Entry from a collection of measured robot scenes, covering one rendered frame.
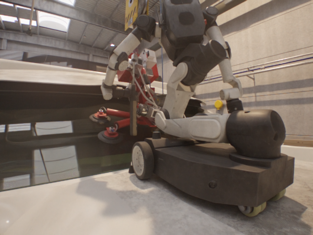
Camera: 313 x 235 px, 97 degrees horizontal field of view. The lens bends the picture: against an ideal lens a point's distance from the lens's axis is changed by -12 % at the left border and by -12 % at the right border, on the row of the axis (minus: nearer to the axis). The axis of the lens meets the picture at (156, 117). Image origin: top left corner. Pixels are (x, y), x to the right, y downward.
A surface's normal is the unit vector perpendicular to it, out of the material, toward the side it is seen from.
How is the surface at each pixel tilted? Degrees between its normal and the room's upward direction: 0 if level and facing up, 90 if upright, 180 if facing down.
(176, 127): 101
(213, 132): 90
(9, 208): 45
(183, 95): 120
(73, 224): 16
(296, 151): 90
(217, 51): 70
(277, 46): 90
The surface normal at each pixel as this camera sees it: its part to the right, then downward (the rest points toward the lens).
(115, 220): -0.07, -1.00
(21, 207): 0.25, -0.74
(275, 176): 0.48, -0.01
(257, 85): -0.81, 0.00
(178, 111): 0.42, 0.50
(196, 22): 0.04, -0.06
